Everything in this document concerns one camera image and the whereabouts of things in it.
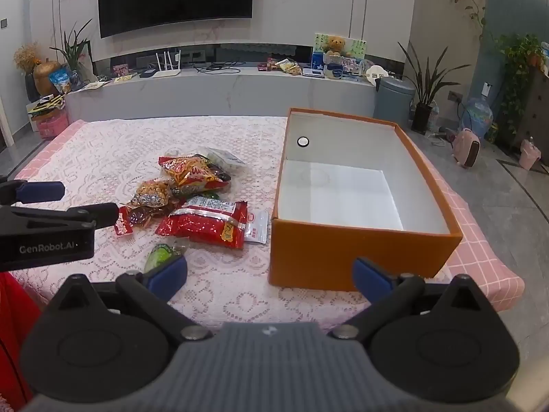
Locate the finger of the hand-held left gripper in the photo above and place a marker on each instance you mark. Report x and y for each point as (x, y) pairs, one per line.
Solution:
(40, 192)
(85, 215)

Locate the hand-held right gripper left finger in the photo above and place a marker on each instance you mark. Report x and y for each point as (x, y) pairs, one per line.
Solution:
(167, 272)

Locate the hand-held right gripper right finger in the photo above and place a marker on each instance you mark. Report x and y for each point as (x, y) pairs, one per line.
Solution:
(371, 277)

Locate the green sausage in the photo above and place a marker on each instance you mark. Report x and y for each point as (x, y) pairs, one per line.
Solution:
(158, 255)

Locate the small red-label date packet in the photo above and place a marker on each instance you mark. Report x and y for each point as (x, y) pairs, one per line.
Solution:
(124, 221)

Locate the large red snack bag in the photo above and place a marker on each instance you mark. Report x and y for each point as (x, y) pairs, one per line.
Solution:
(197, 223)

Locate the orange cardboard box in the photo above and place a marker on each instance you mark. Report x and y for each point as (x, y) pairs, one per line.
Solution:
(309, 257)

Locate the golden brown snack packet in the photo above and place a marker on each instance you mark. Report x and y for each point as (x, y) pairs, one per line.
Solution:
(150, 191)

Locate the white snack packet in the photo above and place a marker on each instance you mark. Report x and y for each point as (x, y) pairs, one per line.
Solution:
(257, 229)

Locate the fries snack bag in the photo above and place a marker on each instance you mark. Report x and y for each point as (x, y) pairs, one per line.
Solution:
(193, 174)

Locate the dark green clear snack packet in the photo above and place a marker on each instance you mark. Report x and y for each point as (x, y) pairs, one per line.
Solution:
(227, 158)

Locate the white lace tablecloth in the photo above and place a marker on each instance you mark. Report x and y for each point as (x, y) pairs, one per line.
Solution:
(107, 154)

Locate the pink box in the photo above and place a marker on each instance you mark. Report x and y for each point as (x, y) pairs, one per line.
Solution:
(51, 124)

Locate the red cloth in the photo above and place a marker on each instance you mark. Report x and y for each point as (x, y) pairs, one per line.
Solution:
(15, 334)

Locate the blue snack bag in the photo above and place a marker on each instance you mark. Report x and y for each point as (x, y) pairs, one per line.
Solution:
(60, 80)

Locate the golden vase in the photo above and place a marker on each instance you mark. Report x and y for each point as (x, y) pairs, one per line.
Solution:
(47, 76)

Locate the dried flower bunch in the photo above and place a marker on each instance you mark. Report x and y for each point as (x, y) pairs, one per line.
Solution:
(26, 56)

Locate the thin-leaf potted plant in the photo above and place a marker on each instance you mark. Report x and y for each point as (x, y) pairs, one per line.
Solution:
(73, 51)

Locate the pink picture card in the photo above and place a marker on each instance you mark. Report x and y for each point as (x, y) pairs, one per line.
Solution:
(121, 70)

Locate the small black box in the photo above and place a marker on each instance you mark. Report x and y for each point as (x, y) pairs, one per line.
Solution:
(148, 73)

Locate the pink heater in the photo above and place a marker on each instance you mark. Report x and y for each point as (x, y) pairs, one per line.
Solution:
(467, 148)

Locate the white router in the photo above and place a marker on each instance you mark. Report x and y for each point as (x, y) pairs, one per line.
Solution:
(166, 71)

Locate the grey trash can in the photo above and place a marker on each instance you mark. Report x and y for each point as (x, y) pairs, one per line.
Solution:
(392, 103)

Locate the marble television console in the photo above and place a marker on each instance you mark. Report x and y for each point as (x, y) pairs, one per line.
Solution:
(214, 92)

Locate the blue water bottle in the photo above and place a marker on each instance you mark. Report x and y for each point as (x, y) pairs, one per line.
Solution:
(478, 116)

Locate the small pink bin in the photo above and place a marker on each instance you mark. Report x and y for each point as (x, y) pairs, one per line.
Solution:
(529, 154)

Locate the long-leaf potted plant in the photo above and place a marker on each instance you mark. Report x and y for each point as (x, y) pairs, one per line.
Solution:
(424, 81)

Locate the white round power strip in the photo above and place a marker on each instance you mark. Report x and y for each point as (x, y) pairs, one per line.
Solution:
(377, 73)

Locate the blue jar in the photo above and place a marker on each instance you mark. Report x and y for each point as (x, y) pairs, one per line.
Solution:
(334, 71)

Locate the white scale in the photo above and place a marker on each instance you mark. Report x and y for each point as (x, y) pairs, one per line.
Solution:
(313, 72)

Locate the snack pile on console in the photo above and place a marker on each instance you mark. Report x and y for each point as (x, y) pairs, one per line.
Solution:
(283, 65)

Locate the teddy bear with box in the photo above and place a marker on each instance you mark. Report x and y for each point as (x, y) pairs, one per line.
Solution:
(358, 47)

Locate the brown teddy bear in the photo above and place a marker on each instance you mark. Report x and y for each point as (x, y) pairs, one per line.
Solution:
(334, 46)

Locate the grey cabinet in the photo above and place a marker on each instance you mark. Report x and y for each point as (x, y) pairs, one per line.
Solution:
(539, 107)

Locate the ivy plant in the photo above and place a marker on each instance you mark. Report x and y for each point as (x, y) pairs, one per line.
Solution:
(517, 68)

